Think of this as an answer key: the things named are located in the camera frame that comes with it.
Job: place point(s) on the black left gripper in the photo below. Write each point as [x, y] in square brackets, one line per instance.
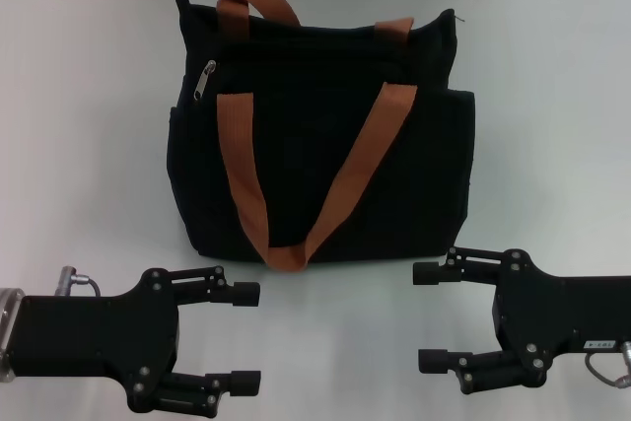
[93, 337]

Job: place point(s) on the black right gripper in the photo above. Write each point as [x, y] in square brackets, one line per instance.
[567, 312]

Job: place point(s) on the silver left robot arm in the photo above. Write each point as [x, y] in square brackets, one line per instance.
[7, 332]

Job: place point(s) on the silver metal zipper pull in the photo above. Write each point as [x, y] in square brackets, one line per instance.
[203, 86]

